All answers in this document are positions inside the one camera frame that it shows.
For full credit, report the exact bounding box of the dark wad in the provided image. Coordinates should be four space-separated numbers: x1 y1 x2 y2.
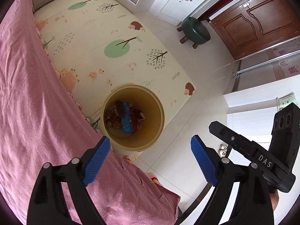
114 101 125 116

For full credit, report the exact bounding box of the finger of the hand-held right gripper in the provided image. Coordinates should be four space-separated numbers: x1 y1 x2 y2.
208 121 260 162

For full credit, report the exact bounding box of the green round stool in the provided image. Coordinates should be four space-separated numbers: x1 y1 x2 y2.
177 17 211 50

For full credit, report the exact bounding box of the cream printed play mat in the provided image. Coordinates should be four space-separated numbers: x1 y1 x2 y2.
33 0 196 162

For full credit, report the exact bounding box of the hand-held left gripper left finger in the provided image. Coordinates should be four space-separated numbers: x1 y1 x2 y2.
26 136 111 225

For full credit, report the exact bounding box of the yellow trash bin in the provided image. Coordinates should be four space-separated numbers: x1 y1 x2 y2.
100 84 165 152

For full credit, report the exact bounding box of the white cabinet with stickers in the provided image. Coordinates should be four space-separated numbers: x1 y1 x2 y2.
149 0 225 26

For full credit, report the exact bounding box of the white furniture panel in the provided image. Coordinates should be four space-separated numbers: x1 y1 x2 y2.
224 91 293 146

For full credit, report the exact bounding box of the floral glass sliding door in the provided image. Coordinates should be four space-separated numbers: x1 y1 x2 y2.
234 37 300 92

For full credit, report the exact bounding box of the blue cardboard box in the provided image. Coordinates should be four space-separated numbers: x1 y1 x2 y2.
121 102 134 134

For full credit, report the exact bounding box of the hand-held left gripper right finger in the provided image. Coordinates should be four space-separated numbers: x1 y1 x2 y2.
190 135 275 225

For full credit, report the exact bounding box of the metal hinge bracket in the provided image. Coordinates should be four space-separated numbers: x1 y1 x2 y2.
280 94 293 110

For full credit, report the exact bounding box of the brown wooden door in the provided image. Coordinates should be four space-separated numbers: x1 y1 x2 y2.
199 0 300 60

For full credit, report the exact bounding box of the pink bed sheet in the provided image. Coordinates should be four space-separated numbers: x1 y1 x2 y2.
0 0 181 225

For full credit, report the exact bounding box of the red snack wrapper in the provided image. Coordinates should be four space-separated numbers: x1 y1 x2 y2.
130 106 144 123

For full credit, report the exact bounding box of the person's right forearm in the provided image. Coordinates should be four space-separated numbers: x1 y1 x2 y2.
269 189 280 214

